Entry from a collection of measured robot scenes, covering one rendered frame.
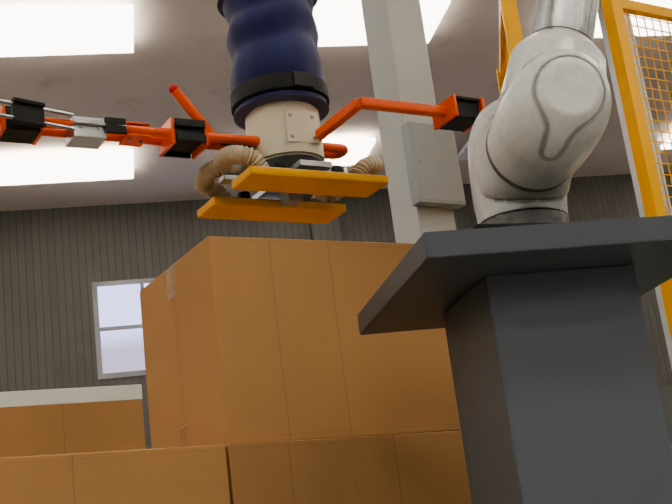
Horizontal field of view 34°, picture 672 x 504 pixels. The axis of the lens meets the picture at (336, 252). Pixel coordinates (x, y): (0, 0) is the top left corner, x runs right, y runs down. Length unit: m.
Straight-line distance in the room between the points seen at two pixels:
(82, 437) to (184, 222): 7.20
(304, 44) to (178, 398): 0.85
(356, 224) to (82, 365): 3.04
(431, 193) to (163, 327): 1.72
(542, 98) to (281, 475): 0.86
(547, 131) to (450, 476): 0.86
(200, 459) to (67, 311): 8.86
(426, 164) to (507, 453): 2.28
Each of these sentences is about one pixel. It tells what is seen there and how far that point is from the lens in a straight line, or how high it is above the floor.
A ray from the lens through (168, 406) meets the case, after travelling 2.32.
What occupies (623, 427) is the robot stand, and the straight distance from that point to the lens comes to 1.76.
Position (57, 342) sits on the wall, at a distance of 10.77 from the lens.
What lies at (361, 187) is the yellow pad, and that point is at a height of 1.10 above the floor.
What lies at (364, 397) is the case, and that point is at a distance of 2.20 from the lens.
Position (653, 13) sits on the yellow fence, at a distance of 4.22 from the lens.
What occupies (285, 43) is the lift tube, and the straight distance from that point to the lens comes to 2.53.
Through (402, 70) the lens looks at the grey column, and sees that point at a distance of 4.08.
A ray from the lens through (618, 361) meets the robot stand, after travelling 1.77.
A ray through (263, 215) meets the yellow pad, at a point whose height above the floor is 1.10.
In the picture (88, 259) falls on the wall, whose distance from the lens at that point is 10.96.
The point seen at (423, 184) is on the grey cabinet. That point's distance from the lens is 3.86.
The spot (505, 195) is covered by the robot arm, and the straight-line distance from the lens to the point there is 1.85.
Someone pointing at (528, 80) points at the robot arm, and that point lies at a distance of 1.68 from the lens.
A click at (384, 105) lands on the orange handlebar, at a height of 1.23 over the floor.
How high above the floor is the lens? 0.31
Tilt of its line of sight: 16 degrees up
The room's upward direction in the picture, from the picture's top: 7 degrees counter-clockwise
